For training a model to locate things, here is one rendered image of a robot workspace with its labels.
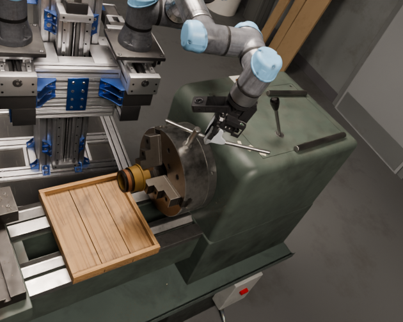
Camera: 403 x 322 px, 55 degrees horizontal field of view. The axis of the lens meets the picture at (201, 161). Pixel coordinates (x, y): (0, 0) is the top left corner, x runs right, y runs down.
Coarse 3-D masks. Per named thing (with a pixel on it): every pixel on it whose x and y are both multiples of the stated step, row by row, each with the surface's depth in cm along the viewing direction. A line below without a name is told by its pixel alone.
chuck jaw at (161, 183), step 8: (160, 176) 128; (152, 184) 125; (160, 184) 126; (168, 184) 127; (152, 192) 127; (160, 192) 124; (168, 192) 124; (176, 192) 125; (168, 200) 123; (176, 200) 124
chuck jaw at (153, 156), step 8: (160, 128) 130; (152, 136) 126; (160, 136) 127; (152, 144) 126; (160, 144) 128; (144, 152) 126; (152, 152) 127; (160, 152) 129; (136, 160) 127; (144, 160) 126; (152, 160) 128; (160, 160) 129; (144, 168) 126
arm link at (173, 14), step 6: (162, 0) 159; (168, 0) 156; (204, 0) 131; (210, 0) 131; (222, 0) 130; (162, 6) 158; (168, 6) 156; (174, 6) 152; (162, 12) 159; (168, 12) 157; (174, 12) 155; (162, 18) 160; (168, 18) 159; (174, 18) 157; (180, 18) 158; (162, 24) 163; (168, 24) 163; (174, 24) 162; (180, 24) 163
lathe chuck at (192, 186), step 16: (176, 128) 128; (144, 144) 139; (176, 144) 121; (192, 144) 124; (176, 160) 122; (192, 160) 122; (176, 176) 124; (192, 176) 121; (208, 176) 125; (192, 192) 123; (160, 208) 138; (176, 208) 128; (192, 208) 130
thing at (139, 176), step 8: (128, 168) 125; (136, 168) 125; (120, 176) 128; (128, 176) 122; (136, 176) 123; (144, 176) 124; (120, 184) 127; (128, 184) 122; (136, 184) 123; (144, 184) 125
